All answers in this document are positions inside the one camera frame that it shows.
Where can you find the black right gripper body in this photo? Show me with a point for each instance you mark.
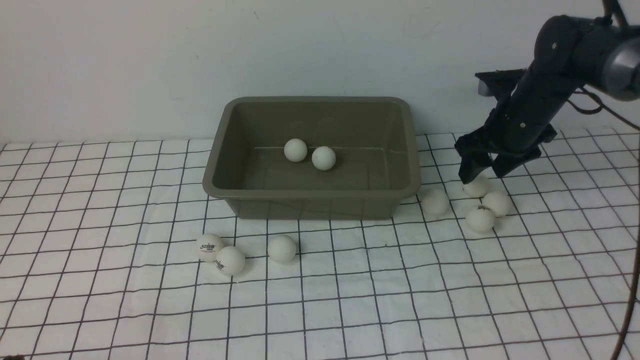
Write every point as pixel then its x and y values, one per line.
pixel 520 118

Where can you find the olive plastic bin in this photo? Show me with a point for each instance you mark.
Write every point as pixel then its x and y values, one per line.
pixel 373 137

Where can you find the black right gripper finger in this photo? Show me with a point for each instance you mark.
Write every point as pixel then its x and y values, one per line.
pixel 509 158
pixel 474 151

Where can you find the white ball with red logo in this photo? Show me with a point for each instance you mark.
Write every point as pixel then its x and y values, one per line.
pixel 208 245

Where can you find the white ball with black logo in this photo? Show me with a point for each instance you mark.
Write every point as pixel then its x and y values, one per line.
pixel 229 261

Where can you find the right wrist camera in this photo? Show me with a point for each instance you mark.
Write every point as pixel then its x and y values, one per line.
pixel 498 83

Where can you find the plain white ball left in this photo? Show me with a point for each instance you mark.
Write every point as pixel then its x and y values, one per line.
pixel 282 248

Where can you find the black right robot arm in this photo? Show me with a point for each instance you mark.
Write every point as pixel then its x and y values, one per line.
pixel 569 53

